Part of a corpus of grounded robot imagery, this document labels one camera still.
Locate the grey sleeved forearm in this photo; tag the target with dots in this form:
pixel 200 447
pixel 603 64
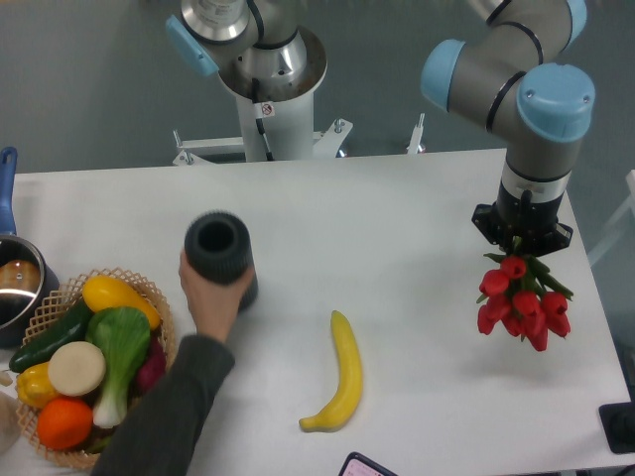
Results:
pixel 159 436

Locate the purple eggplant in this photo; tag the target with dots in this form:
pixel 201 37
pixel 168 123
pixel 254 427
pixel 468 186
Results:
pixel 153 369

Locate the woven wicker basket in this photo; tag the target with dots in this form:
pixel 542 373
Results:
pixel 54 306

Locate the black device at edge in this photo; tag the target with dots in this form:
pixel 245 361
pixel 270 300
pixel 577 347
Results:
pixel 618 425

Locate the green bok choy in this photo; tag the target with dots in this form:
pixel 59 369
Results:
pixel 122 334

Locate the orange fruit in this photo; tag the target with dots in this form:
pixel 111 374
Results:
pixel 64 423

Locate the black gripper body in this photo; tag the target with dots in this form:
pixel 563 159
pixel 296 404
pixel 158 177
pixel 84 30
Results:
pixel 535 230

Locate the blue handled saucepan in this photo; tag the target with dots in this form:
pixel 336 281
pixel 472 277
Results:
pixel 26 278

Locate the green cucumber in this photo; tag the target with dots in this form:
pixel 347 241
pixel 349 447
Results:
pixel 71 327

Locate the red tulip bouquet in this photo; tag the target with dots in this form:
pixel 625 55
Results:
pixel 523 296

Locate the smartphone with pink screen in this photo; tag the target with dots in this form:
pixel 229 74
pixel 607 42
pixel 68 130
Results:
pixel 357 464

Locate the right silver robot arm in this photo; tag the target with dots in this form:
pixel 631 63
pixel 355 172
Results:
pixel 511 85

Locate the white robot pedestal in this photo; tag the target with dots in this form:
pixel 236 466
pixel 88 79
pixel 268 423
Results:
pixel 277 131

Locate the yellow banana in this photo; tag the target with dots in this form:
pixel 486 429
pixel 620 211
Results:
pixel 338 411

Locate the white metal base frame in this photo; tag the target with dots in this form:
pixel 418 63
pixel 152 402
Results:
pixel 327 144

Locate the dark grey ribbed vase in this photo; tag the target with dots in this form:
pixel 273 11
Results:
pixel 219 249

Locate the yellow squash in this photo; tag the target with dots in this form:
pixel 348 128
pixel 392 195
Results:
pixel 102 292

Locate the person's bare hand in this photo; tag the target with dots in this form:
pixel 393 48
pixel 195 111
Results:
pixel 213 307

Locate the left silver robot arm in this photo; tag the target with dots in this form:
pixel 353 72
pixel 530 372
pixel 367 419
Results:
pixel 259 49

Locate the yellow bell pepper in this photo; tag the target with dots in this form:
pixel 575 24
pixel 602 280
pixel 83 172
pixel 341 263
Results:
pixel 34 387

